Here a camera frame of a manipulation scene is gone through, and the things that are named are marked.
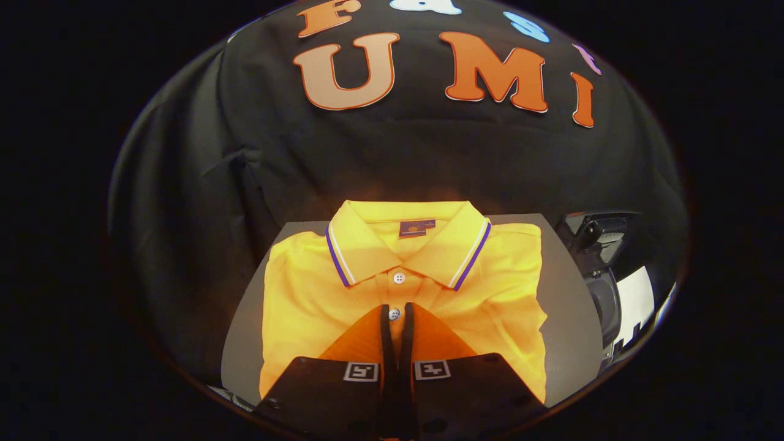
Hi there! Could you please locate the black backdrop cloth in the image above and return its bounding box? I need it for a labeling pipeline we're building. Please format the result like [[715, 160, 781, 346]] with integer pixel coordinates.
[[107, 0, 687, 393]]

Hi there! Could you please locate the grey washing machine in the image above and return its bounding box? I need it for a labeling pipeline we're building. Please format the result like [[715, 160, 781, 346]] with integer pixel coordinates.
[[556, 211, 644, 368]]

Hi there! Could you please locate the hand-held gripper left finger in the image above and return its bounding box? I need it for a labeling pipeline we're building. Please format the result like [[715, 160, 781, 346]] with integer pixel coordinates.
[[254, 303, 398, 439]]

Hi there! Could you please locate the white sheet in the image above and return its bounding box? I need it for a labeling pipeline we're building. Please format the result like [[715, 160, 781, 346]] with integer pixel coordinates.
[[616, 265, 656, 350]]

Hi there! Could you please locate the dark transparent washing machine lid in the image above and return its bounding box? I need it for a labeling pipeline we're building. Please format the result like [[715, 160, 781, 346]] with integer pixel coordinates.
[[556, 211, 642, 270]]

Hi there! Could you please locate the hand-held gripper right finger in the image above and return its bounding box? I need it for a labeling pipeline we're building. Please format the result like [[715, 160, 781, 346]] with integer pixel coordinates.
[[397, 302, 549, 439]]

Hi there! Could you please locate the yellow polo shirt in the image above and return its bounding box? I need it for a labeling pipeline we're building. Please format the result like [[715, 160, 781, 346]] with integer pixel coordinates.
[[259, 200, 548, 405]]

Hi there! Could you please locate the grey box stand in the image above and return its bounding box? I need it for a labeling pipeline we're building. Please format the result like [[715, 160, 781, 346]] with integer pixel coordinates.
[[220, 213, 604, 408]]

